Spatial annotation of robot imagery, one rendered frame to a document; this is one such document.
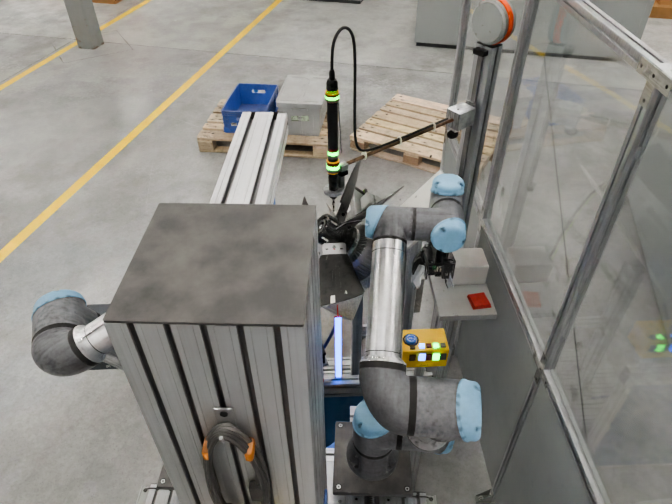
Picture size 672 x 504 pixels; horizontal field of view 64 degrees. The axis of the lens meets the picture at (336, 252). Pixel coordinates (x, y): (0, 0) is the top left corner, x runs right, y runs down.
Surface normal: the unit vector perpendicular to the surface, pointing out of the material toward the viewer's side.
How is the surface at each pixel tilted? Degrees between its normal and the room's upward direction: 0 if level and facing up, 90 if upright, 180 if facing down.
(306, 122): 95
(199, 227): 0
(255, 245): 0
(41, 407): 0
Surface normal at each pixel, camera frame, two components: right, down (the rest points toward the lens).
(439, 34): -0.24, 0.63
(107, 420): -0.01, -0.76
